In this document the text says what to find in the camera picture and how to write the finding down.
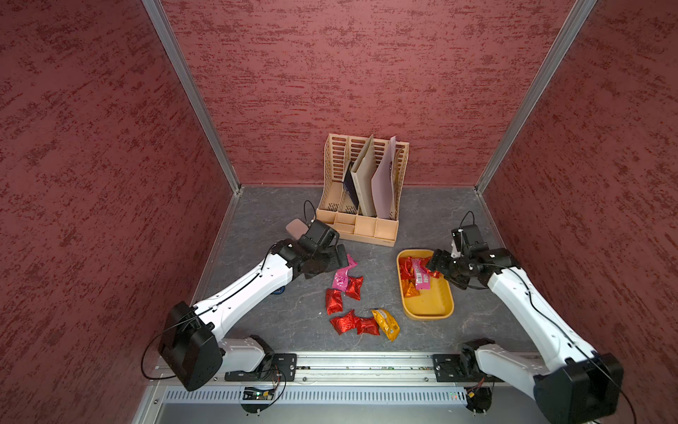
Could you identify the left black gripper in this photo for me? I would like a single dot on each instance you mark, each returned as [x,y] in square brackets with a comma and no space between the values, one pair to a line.
[333,263]

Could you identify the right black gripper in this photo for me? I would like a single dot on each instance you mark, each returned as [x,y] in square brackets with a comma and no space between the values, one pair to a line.
[437,262]

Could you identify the red tea bag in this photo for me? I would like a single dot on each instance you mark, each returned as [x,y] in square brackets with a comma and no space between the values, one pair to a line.
[354,286]
[406,270]
[343,324]
[425,265]
[334,302]
[367,326]

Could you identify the pink tea bag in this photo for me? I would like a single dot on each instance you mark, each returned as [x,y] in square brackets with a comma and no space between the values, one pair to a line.
[341,279]
[422,278]

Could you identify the red tea bag top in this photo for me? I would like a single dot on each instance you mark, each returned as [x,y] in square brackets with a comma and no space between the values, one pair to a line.
[406,270]

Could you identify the orange tea bag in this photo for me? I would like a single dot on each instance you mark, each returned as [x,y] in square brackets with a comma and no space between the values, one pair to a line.
[409,289]

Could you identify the yellow tea bag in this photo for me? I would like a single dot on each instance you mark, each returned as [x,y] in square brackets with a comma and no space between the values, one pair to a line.
[388,324]

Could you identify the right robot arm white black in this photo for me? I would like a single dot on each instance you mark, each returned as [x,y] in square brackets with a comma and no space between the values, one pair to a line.
[571,382]

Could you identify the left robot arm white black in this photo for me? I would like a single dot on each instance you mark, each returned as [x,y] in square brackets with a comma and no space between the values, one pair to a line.
[194,342]

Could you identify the yellow plastic storage box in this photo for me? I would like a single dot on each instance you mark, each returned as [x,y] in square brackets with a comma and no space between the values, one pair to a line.
[434,304]

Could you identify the beige plastic file organizer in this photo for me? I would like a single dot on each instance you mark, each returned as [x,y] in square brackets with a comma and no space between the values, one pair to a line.
[335,205]

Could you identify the pink glasses case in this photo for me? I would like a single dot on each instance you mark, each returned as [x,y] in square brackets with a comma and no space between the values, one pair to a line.
[297,228]

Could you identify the black notebook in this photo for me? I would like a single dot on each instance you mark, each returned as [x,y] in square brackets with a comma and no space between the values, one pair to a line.
[349,187]

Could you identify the mauve folder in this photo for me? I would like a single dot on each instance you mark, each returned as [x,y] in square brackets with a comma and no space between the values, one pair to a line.
[382,183]

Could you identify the tan cardboard folder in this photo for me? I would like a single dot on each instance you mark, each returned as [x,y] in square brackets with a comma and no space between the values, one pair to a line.
[362,171]

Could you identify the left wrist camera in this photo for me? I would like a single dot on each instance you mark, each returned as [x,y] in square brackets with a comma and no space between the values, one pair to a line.
[321,236]

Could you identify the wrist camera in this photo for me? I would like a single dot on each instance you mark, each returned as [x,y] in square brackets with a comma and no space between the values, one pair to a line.
[467,241]
[321,236]

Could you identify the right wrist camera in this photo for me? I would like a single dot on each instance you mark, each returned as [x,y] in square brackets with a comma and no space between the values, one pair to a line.
[467,241]

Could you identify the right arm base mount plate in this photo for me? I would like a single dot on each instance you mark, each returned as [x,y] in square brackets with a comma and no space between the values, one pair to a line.
[449,368]

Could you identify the aluminium front rail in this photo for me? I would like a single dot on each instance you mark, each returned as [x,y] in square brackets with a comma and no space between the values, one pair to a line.
[351,367]

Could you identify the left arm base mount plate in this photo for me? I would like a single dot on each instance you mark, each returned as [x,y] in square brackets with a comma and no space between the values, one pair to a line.
[274,367]

